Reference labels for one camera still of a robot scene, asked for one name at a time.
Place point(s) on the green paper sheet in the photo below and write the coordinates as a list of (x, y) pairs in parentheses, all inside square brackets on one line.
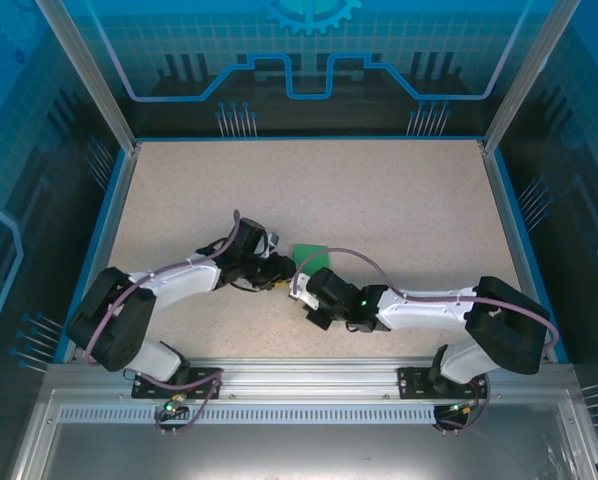
[(311, 257)]

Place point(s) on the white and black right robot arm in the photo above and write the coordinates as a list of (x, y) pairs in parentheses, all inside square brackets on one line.
[(419, 310)]

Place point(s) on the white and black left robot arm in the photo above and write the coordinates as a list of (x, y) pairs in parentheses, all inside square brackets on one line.
[(179, 285)]

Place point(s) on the grey metal tray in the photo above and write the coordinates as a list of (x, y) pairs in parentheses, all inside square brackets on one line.
[(304, 450)]

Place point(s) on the aluminium side rail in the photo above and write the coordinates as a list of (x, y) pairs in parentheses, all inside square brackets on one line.
[(105, 250)]

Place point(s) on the aluminium frame post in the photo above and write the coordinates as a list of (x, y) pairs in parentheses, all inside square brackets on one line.
[(89, 75), (529, 75)]

